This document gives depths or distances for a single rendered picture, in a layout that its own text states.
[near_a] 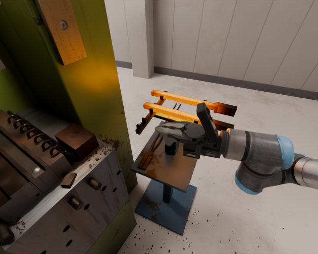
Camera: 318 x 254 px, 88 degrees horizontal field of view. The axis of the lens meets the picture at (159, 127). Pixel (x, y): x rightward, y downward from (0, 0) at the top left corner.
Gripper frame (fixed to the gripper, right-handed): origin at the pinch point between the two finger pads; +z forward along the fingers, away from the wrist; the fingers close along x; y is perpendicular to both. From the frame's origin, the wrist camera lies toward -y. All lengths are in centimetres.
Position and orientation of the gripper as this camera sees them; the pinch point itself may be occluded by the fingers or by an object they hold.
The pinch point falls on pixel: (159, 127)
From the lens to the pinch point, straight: 51.9
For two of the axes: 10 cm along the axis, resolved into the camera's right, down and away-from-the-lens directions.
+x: 2.6, -5.8, 7.7
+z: -9.7, -1.5, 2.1
